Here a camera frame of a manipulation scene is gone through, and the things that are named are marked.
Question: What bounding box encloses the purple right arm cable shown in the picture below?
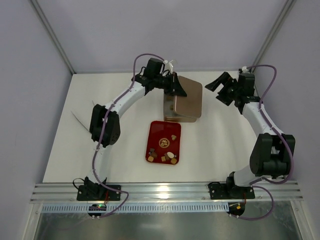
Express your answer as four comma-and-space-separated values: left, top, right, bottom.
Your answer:
234, 64, 296, 221

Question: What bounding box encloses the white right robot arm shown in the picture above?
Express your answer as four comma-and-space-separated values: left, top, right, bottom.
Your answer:
205, 70, 296, 200

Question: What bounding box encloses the brown leaf chocolate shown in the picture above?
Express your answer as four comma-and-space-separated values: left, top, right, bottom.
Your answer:
151, 152, 158, 158

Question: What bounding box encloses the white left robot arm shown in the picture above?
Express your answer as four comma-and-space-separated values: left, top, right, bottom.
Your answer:
84, 53, 187, 192

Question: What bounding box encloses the slotted cable duct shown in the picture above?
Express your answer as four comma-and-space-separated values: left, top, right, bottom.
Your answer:
41, 202, 229, 214

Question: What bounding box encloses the gold square tin box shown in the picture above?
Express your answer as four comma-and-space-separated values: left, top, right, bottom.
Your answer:
163, 94, 197, 123

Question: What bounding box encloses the red rectangular tray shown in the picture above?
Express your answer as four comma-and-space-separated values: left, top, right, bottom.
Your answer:
145, 120, 182, 166

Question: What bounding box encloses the caramel block chocolate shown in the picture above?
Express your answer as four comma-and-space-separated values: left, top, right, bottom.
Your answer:
147, 156, 154, 162

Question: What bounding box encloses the gold tin lid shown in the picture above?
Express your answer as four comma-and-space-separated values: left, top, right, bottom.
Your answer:
173, 75, 203, 123

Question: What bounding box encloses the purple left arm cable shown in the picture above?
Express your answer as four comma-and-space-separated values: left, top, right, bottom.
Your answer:
91, 52, 168, 218

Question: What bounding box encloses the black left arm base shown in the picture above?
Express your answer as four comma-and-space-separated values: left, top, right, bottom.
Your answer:
72, 177, 122, 202

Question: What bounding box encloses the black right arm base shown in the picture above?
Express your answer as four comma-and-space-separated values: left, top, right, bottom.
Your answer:
207, 182, 255, 200

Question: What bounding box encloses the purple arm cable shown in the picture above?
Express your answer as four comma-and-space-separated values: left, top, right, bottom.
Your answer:
234, 64, 296, 221
91, 52, 168, 218

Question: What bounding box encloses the aluminium front rail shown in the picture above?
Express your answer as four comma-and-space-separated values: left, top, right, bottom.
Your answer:
30, 180, 304, 204

